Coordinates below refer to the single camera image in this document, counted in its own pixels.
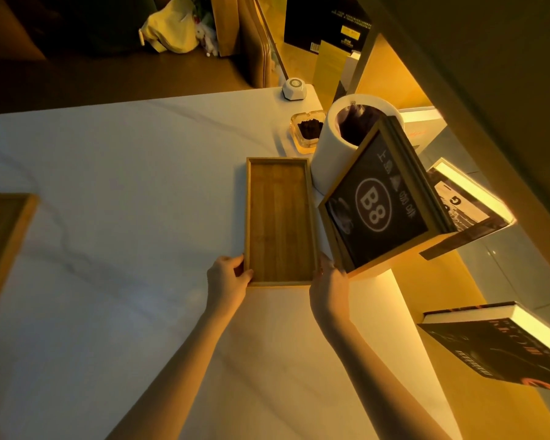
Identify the person's left hand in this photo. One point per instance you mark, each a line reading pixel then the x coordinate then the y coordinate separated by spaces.
pixel 223 281

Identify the person's right hand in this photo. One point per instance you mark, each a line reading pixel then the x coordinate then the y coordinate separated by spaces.
pixel 328 293

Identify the person's right thumb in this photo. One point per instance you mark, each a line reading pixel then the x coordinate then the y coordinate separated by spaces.
pixel 326 263

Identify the person's left thumb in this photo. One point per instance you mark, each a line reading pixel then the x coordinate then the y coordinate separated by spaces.
pixel 244 278

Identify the rectangular wooden tray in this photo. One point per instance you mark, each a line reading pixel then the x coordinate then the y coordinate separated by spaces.
pixel 281 222

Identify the person's right forearm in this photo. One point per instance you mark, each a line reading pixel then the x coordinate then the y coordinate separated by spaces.
pixel 380 384

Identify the person's left forearm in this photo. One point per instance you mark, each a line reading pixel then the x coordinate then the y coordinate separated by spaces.
pixel 174 378

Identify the white cylindrical bin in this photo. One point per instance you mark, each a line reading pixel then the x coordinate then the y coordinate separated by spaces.
pixel 343 141

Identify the glass ashtray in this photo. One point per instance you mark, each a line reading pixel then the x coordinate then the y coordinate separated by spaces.
pixel 307 131

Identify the dark bin liner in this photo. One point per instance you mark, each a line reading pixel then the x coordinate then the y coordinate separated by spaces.
pixel 358 123

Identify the black white acrylic sign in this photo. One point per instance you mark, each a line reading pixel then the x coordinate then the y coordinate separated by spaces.
pixel 467 208

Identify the white box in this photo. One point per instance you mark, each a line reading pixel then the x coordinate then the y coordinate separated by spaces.
pixel 424 125

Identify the white call button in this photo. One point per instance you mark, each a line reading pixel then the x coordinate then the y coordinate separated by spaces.
pixel 294 88

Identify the black book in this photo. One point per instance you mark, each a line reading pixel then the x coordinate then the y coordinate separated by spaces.
pixel 504 343

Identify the tan leather chair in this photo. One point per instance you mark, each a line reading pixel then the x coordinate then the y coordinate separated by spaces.
pixel 255 41

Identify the black cardboard box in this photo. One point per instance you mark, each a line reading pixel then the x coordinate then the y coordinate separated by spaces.
pixel 325 22

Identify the white plush toy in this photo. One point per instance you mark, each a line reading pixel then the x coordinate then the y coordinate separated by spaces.
pixel 207 37

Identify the yellow bag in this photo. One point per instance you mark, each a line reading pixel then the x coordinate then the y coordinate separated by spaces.
pixel 170 29

